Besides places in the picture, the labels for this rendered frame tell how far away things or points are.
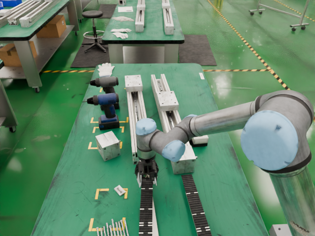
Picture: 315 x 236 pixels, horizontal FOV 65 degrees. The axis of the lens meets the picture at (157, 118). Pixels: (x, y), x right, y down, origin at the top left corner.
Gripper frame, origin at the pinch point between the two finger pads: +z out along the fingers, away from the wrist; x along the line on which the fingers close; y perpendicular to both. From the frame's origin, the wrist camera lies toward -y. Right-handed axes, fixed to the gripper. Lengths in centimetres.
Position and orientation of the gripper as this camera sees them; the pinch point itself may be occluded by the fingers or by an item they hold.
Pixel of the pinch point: (146, 181)
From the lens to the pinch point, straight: 115.8
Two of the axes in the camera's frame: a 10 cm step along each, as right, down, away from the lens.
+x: 9.9, -0.8, 1.1
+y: 1.3, 5.9, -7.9
